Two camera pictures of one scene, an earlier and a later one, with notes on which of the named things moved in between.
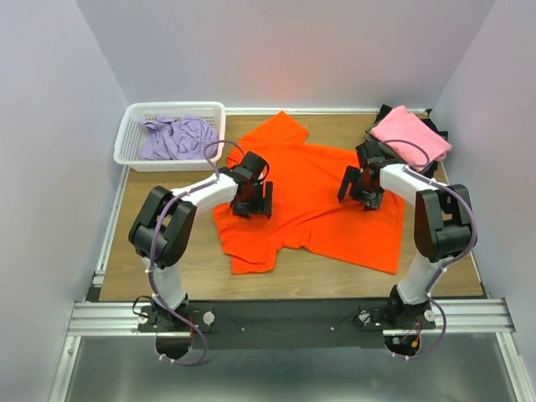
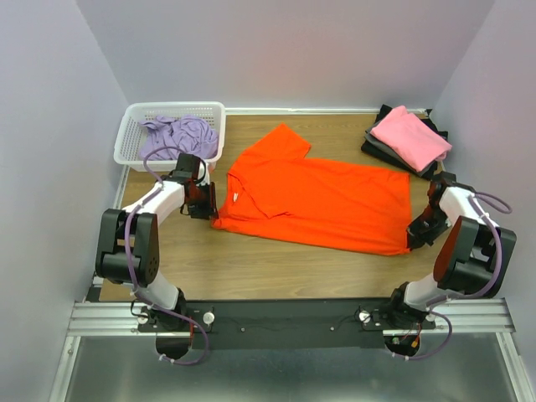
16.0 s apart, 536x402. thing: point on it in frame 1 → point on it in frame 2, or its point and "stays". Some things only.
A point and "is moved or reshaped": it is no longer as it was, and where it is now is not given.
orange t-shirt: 306,210 is moved or reshaped
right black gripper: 372,201 → 416,238
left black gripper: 263,206 → 209,208
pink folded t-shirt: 400,125 stays
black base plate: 282,323 stays
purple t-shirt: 177,139 stays
